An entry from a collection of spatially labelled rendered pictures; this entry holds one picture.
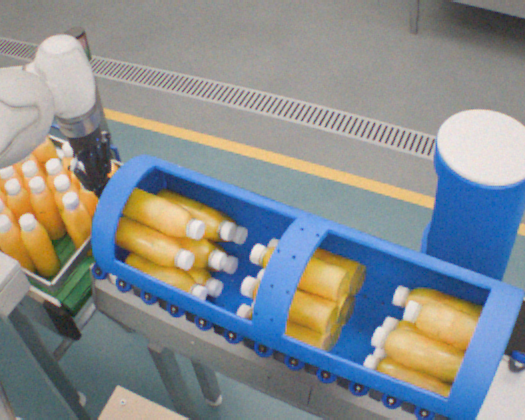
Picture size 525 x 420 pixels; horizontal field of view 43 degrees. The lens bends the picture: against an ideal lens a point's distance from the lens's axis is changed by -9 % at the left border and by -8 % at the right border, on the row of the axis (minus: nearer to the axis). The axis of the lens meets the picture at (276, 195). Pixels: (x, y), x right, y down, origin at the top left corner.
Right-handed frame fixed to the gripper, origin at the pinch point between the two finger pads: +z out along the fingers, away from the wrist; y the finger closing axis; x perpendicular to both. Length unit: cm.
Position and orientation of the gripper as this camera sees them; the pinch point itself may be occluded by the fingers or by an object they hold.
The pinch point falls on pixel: (102, 192)
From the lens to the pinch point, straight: 157.9
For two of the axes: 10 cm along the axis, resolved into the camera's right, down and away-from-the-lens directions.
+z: 0.6, 6.7, 7.4
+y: -4.7, 6.7, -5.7
